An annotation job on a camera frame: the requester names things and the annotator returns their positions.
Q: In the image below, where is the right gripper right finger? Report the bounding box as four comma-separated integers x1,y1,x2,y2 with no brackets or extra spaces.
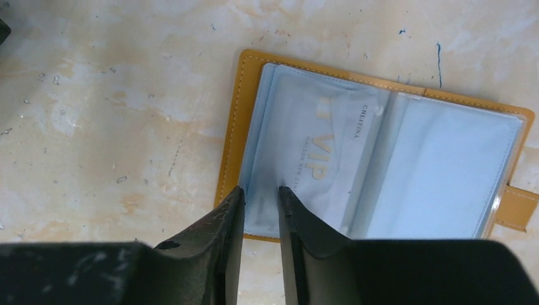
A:
278,186,538,304

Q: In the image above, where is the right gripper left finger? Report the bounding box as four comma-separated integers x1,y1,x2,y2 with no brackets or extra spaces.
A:
1,187,245,304

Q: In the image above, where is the yellow leather card holder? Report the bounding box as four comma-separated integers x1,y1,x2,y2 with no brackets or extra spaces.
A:
215,49,538,241

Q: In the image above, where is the white VIP card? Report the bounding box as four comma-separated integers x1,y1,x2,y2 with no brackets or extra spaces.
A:
248,88,386,234

